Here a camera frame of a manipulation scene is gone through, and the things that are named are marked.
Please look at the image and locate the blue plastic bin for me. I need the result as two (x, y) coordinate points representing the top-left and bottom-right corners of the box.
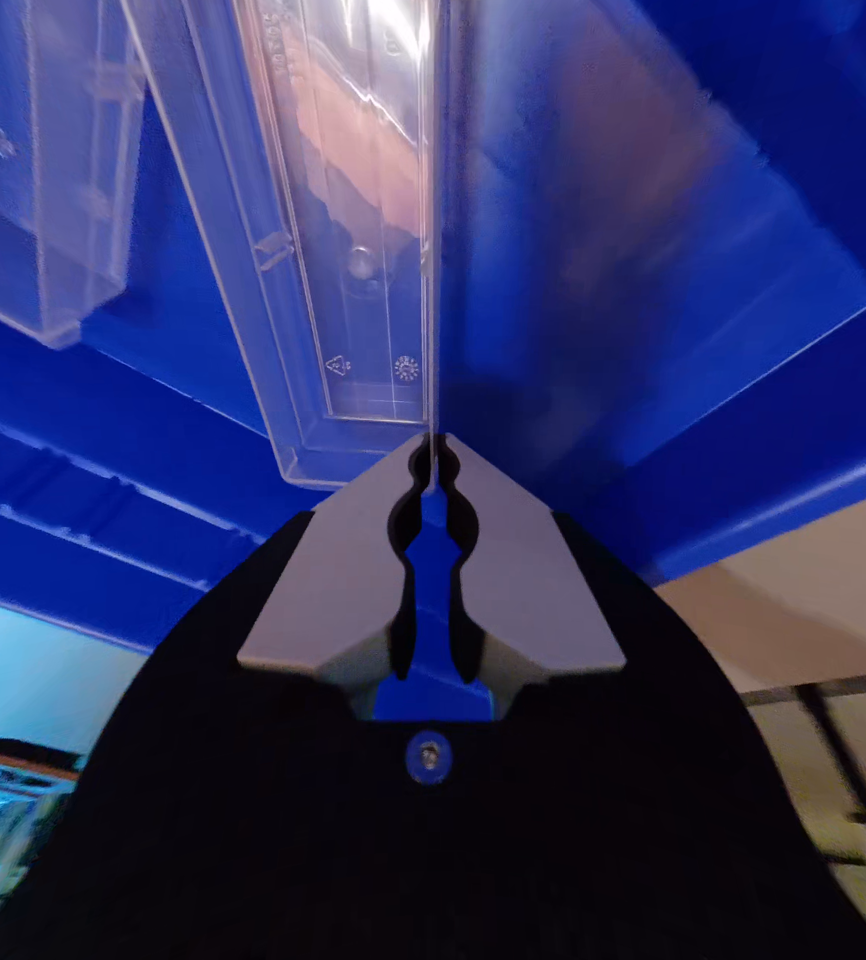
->
(0, 0), (866, 723)

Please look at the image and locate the pale desk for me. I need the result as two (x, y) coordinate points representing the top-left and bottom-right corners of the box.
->
(0, 480), (866, 759)

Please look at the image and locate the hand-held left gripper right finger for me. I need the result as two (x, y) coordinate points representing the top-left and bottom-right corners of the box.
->
(435, 435), (628, 721)

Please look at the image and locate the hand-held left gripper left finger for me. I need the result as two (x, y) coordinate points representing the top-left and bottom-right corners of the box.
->
(236, 433), (435, 721)

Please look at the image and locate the clear plastic drawer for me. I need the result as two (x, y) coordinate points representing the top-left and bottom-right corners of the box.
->
(0, 0), (151, 352)
(119, 0), (450, 492)

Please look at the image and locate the black metal frame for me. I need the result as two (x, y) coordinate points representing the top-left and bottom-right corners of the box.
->
(740, 673), (866, 871)

